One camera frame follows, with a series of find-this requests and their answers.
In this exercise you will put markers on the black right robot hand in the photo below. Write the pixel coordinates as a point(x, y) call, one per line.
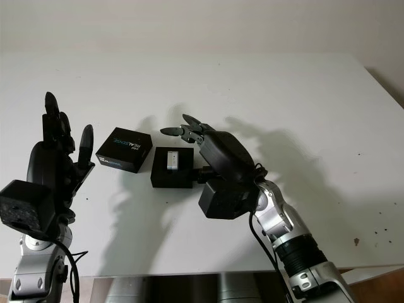
point(227, 154)

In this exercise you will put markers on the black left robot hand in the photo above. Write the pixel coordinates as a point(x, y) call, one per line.
point(44, 161)

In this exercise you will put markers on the small silver camera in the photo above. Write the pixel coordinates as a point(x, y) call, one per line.
point(172, 161)

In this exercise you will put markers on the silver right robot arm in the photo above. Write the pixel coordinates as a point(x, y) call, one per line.
point(277, 214)

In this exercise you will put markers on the black box base with foam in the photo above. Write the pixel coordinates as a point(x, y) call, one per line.
point(173, 181)

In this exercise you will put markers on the black printed RealSense box lid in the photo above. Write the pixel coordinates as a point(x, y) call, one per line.
point(123, 148)

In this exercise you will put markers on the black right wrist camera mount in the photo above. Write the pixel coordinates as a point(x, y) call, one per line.
point(221, 199)

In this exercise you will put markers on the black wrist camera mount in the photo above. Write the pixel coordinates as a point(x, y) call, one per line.
point(23, 203)
point(221, 199)

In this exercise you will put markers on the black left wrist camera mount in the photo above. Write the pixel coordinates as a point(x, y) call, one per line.
point(23, 203)

